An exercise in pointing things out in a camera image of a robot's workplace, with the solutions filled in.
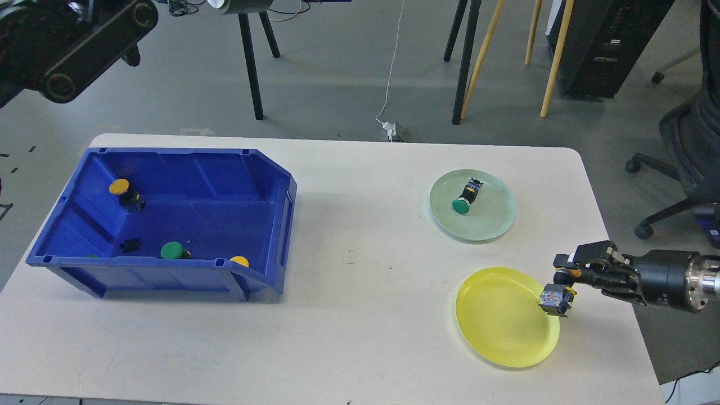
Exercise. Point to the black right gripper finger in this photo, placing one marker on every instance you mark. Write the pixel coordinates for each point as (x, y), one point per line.
(594, 259)
(623, 287)

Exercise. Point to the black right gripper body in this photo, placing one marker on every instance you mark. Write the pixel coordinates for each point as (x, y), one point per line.
(668, 279)

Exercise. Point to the yellow push button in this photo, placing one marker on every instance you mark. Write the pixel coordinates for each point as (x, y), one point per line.
(128, 198)
(556, 298)
(241, 260)

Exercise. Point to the green push button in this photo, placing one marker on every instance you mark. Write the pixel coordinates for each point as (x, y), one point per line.
(174, 250)
(463, 202)

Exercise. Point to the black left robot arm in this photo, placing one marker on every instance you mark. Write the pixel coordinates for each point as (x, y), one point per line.
(59, 48)

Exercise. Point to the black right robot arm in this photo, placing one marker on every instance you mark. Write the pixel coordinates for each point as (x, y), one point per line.
(710, 284)

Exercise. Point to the light green plate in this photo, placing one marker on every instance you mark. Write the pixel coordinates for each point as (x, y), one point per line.
(489, 216)

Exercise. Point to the yellow plate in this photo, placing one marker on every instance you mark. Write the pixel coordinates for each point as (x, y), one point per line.
(497, 312)

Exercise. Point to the yellow push button front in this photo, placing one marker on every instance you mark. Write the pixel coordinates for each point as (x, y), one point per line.
(241, 260)

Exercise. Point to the green push button front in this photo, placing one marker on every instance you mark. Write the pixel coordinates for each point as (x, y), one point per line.
(174, 250)

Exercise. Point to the black office chair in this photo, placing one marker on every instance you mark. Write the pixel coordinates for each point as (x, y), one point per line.
(690, 134)

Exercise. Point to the black computer tower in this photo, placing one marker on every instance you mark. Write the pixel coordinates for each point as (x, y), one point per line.
(603, 43)

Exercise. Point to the black stand leg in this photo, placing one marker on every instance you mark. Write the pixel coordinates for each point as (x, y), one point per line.
(467, 11)

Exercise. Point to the white power adapter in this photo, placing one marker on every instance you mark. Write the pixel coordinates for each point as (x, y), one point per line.
(395, 132)

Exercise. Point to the wooden pole right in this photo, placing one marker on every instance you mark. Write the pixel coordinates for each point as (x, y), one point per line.
(555, 65)

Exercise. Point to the wooden pole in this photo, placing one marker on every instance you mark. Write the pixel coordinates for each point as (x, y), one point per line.
(555, 65)
(537, 7)
(483, 51)

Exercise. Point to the wooden pole middle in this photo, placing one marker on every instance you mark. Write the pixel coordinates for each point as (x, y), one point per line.
(537, 7)

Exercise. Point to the wooden pole left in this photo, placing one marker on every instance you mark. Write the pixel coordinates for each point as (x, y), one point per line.
(483, 51)

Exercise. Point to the black tripod legs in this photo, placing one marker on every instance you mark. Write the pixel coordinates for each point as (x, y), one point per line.
(248, 50)

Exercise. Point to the small black part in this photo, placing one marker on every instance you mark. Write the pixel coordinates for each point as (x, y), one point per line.
(130, 245)

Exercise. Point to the blue plastic bin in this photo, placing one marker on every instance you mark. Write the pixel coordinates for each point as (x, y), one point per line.
(218, 203)

